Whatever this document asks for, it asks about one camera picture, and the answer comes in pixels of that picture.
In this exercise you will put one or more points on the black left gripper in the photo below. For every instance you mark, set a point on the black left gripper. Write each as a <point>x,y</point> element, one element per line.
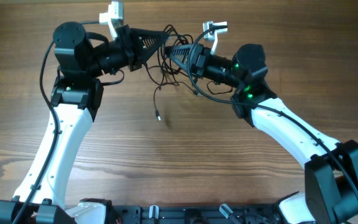
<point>130,47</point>

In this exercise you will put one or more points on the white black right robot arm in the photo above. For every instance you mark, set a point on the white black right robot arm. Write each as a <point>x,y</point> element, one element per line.
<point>330,166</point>

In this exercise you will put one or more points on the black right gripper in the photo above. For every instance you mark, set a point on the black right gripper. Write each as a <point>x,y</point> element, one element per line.
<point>198,60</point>

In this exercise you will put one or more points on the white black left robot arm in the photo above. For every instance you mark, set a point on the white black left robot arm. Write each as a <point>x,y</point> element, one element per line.
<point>83,57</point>

